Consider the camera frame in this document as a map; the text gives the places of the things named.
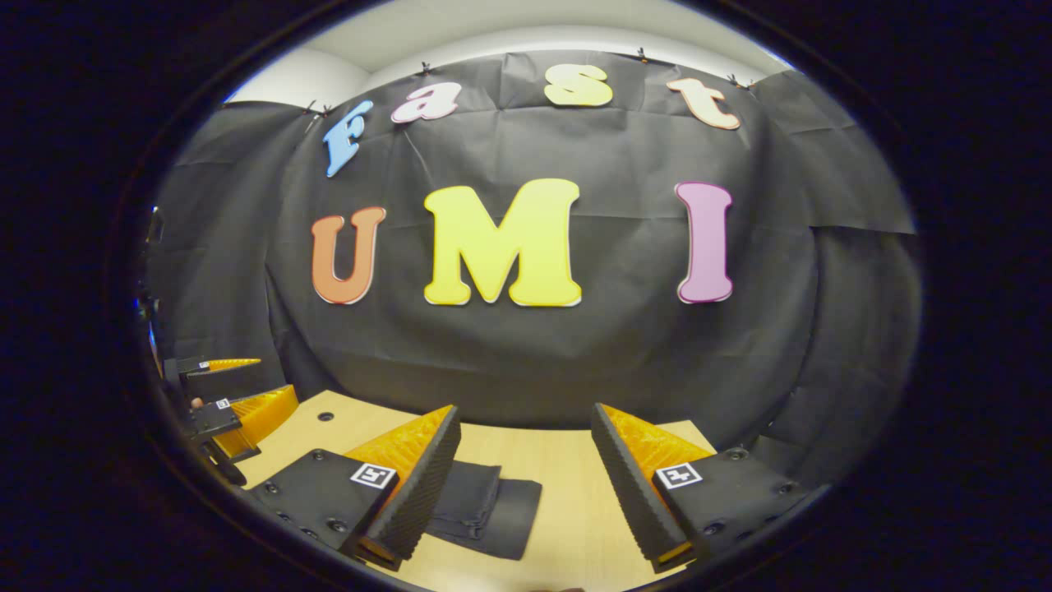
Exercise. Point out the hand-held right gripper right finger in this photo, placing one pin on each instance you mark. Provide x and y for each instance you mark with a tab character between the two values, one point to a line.
625	493

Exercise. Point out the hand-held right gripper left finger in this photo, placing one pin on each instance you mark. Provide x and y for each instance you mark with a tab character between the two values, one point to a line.
423	493

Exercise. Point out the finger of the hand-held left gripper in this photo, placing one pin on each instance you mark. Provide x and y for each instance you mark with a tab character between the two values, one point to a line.
193	367
215	418

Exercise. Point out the dark grey jeans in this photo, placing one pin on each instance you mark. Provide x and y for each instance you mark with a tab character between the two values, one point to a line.
501	514

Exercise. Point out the black backdrop cloth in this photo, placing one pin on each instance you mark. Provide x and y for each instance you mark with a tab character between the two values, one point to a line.
575	353

